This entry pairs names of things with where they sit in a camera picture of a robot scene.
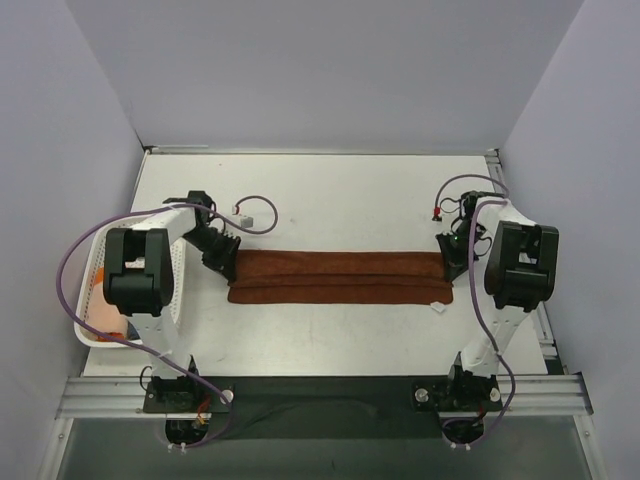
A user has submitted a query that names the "brown towel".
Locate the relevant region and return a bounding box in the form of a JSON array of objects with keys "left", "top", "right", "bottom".
[{"left": 227, "top": 250, "right": 454, "bottom": 305}]

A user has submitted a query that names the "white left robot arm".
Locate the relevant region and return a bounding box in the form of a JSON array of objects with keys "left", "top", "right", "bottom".
[{"left": 103, "top": 190, "right": 240, "bottom": 412}]

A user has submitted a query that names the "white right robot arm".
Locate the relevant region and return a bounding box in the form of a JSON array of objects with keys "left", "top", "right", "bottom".
[{"left": 436, "top": 191, "right": 560, "bottom": 378}]

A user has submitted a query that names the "white plastic basket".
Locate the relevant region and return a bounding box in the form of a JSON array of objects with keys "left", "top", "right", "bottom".
[{"left": 73, "top": 215, "right": 187, "bottom": 349}]

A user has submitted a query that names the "blue towel in basket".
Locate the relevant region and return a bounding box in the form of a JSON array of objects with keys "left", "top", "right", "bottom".
[{"left": 126, "top": 322, "right": 140, "bottom": 341}]

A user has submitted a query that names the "orange towel in basket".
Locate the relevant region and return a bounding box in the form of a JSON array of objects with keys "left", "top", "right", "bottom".
[{"left": 85, "top": 267, "right": 128, "bottom": 340}]

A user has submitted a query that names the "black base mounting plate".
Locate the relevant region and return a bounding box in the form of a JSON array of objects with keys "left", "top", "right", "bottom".
[{"left": 142, "top": 376, "right": 503, "bottom": 444}]

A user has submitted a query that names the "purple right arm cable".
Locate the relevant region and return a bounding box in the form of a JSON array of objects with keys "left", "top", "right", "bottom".
[{"left": 430, "top": 172, "right": 517, "bottom": 447}]

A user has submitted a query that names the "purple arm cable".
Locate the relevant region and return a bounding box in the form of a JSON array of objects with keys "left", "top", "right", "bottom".
[
  {"left": 54, "top": 194, "right": 280, "bottom": 449},
  {"left": 430, "top": 172, "right": 517, "bottom": 447}
]

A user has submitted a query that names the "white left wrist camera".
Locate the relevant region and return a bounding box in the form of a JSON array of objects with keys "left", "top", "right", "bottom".
[{"left": 229, "top": 206, "right": 254, "bottom": 229}]

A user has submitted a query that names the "aluminium back frame rail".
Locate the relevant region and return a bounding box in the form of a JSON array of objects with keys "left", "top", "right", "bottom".
[{"left": 144, "top": 145, "right": 500, "bottom": 157}]

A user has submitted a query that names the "aluminium frame rail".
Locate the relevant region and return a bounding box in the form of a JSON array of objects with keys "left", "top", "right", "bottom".
[
  {"left": 56, "top": 375, "right": 594, "bottom": 419},
  {"left": 144, "top": 145, "right": 500, "bottom": 157}
]

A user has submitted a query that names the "aluminium right side rail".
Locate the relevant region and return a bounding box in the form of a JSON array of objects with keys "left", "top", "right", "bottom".
[{"left": 483, "top": 147, "right": 571, "bottom": 374}]

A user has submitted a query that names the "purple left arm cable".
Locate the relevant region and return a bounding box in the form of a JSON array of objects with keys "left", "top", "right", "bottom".
[{"left": 54, "top": 194, "right": 280, "bottom": 449}]

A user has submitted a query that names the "aluminium front frame rail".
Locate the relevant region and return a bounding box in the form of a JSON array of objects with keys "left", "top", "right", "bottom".
[{"left": 56, "top": 375, "right": 594, "bottom": 419}]

